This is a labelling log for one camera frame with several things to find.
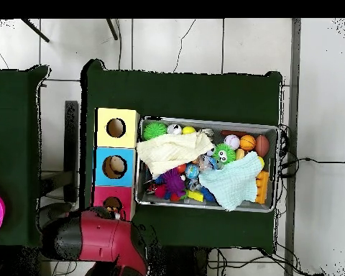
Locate wooden box three holes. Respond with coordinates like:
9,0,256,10
91,107,141,222

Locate pale yellow cloth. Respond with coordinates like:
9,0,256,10
136,132,215,178

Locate small silver can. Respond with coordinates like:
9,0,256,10
167,123,183,137

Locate blue globe ball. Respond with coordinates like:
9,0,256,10
185,163,201,180

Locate plain green spiky ball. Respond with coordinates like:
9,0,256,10
142,121,168,142

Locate purple spiky toy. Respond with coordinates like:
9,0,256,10
160,169,187,199

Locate green spiky ball with eyes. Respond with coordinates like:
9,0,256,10
212,143,236,166

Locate white baseball toy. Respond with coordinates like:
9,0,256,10
224,134,241,151

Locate mint green cloth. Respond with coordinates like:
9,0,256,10
198,152,265,212

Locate orange basketball toy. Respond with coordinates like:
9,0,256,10
239,134,257,152

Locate brown rubber ball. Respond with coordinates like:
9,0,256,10
254,134,271,158

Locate black flat panel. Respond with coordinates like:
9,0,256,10
64,100,80,203

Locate black tripod leg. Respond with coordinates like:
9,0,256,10
106,18,119,41
21,18,50,43

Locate dark green side table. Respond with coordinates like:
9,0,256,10
0,65,52,248

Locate shallow wire mesh bin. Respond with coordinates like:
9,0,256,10
135,117,280,213

